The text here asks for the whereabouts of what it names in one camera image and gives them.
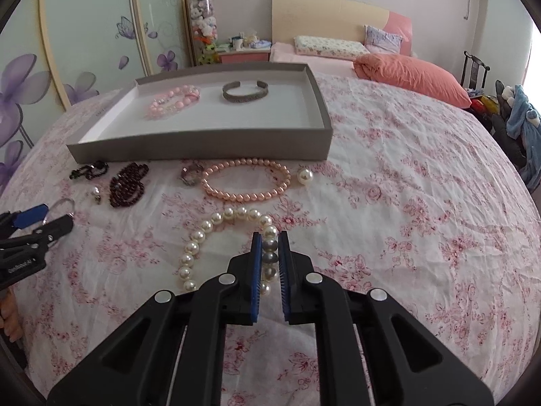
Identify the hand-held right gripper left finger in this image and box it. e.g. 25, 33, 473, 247
46, 232, 265, 406

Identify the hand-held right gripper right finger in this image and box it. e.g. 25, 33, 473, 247
277, 230, 495, 406

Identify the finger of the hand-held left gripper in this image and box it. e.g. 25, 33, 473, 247
0, 214, 74, 255
0, 204, 48, 238

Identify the silver bangle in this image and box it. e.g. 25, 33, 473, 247
41, 197, 77, 226

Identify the white pearl necklace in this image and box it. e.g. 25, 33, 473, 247
178, 207, 280, 297

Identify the dark red bead bracelet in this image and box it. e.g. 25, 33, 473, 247
109, 162, 149, 209

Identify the peach pink pearl necklace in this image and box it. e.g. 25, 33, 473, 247
201, 158, 292, 203

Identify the grey jewelry tray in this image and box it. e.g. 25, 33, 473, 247
66, 62, 333, 164

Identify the person's left hand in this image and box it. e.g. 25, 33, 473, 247
0, 291, 20, 343

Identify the pink floral bedsheet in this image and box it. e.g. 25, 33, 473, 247
0, 70, 541, 406

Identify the floral sliding wardrobe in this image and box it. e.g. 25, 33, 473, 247
0, 0, 189, 195

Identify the pink and white nightstand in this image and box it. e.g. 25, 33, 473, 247
217, 46, 271, 65

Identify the pink bed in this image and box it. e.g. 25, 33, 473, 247
269, 42, 360, 77

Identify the floral print pillow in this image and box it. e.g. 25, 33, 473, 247
294, 36, 371, 61

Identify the folded salmon duvet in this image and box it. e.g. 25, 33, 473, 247
353, 53, 472, 109

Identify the purple pillow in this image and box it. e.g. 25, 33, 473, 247
364, 25, 403, 55

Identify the cream and pink headboard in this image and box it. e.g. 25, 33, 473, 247
272, 0, 413, 58

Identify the clear tube of plush toys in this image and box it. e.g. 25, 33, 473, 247
189, 0, 219, 66

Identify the dark grey chair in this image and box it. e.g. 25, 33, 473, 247
482, 80, 529, 165

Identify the dark wooden chair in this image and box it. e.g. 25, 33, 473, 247
461, 51, 491, 90

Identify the blue plush garment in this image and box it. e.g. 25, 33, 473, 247
507, 85, 541, 187

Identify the black bead bracelet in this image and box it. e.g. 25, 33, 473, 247
70, 161, 109, 181

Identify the silver ring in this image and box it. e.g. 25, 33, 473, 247
181, 163, 204, 187

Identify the silver cuff bracelet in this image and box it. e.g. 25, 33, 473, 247
222, 80, 268, 104

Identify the pink bead bracelet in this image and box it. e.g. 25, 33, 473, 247
146, 86, 201, 120

